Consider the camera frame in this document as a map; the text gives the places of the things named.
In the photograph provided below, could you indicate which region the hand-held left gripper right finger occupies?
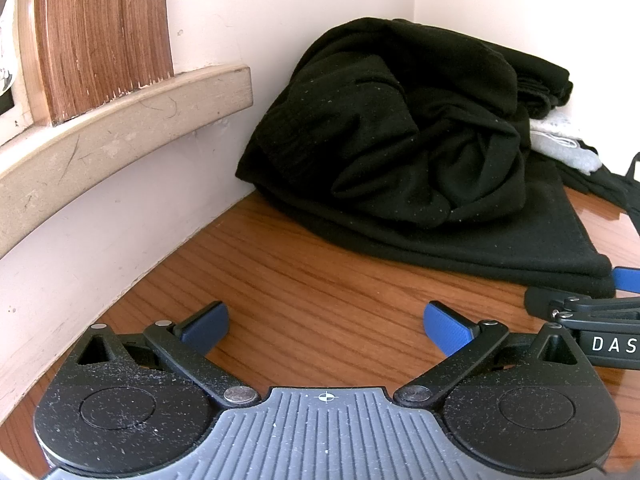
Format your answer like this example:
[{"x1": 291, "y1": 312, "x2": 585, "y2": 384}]
[{"x1": 393, "y1": 301, "x2": 581, "y2": 407}]

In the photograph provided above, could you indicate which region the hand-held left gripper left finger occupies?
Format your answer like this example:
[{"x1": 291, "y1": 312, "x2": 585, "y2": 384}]
[{"x1": 75, "y1": 301, "x2": 261, "y2": 407}]

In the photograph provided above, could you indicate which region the black strap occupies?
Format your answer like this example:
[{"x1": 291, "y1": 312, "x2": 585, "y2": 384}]
[{"x1": 552, "y1": 152, "x2": 640, "y2": 233}]

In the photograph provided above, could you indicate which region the beige window sill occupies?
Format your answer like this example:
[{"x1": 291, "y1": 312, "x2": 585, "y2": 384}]
[{"x1": 0, "y1": 64, "x2": 254, "y2": 261}]

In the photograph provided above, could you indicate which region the white window frame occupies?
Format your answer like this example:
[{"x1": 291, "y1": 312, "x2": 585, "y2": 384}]
[{"x1": 0, "y1": 0, "x2": 53, "y2": 137}]

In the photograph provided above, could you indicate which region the wooden window trim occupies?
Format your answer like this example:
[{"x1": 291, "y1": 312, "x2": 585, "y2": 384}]
[{"x1": 31, "y1": 0, "x2": 174, "y2": 127}]

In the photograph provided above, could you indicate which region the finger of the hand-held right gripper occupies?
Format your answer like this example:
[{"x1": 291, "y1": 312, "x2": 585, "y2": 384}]
[
  {"x1": 524, "y1": 286, "x2": 640, "y2": 332},
  {"x1": 611, "y1": 266, "x2": 640, "y2": 295}
]

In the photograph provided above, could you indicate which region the white patterned cloth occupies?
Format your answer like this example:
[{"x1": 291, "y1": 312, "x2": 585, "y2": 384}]
[{"x1": 527, "y1": 109, "x2": 603, "y2": 177}]

